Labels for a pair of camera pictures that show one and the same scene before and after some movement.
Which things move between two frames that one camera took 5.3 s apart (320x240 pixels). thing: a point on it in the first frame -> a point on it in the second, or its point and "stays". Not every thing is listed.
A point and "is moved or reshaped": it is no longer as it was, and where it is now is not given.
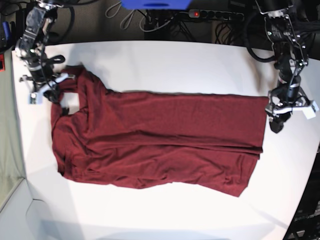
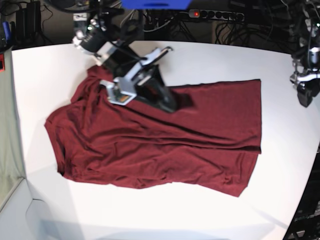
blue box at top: (173, 4) stays
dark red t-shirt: (137, 140) is moved or reshaped
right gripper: (288, 95) -> (302, 74)
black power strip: (216, 14) stays
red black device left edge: (2, 68) stays
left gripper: (43, 79) -> (124, 66)
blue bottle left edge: (7, 30) stays
